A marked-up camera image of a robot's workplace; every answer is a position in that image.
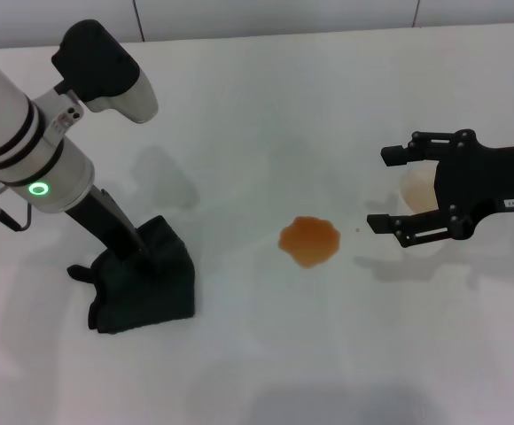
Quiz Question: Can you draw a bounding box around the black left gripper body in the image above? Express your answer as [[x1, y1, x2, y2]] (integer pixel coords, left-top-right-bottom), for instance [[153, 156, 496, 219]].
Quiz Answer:
[[64, 182, 145, 269]]

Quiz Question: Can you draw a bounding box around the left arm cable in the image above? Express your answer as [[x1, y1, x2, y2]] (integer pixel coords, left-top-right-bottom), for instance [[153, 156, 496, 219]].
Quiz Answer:
[[0, 184, 34, 232]]

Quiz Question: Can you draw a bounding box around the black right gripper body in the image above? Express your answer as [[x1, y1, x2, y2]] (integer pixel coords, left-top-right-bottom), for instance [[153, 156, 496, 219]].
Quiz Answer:
[[432, 128, 514, 241]]

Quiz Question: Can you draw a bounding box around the left wrist camera housing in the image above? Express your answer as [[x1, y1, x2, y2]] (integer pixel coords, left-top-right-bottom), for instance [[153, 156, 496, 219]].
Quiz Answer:
[[51, 19, 160, 126]]

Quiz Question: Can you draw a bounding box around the white paper cup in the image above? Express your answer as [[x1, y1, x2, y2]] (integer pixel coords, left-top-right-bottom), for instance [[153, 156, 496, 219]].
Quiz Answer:
[[397, 166, 446, 257]]

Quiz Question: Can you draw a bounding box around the dark blue rag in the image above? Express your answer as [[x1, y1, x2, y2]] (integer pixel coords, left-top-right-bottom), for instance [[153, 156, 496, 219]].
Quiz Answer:
[[66, 215, 197, 336]]

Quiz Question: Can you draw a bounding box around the brown liquid stain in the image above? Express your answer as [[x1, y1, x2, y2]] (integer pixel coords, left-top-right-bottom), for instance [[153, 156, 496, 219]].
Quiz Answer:
[[277, 215, 343, 270]]

